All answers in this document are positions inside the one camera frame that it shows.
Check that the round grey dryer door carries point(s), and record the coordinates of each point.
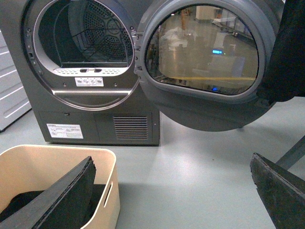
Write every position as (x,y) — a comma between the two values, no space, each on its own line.
(200,62)

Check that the grey clothes rack frame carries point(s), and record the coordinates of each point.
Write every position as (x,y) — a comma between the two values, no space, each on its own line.
(293,155)

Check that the grey tumble dryer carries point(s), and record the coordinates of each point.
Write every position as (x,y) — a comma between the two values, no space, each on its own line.
(76,61)

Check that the black printed t-shirt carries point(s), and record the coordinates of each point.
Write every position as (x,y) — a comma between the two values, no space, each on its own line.
(22,199)

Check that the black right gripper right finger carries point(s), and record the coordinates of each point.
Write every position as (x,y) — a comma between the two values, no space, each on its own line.
(281,192)

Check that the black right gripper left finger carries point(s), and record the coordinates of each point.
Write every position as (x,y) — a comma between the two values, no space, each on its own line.
(62,206)

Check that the white appliance beside dryer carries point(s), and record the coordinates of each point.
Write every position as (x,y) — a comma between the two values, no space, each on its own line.
(14,102)

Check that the cream plastic laundry hamper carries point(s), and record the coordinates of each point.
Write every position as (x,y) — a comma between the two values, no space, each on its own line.
(27,168)

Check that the black hanging garment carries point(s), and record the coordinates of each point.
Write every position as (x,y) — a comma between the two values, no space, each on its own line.
(284,78)

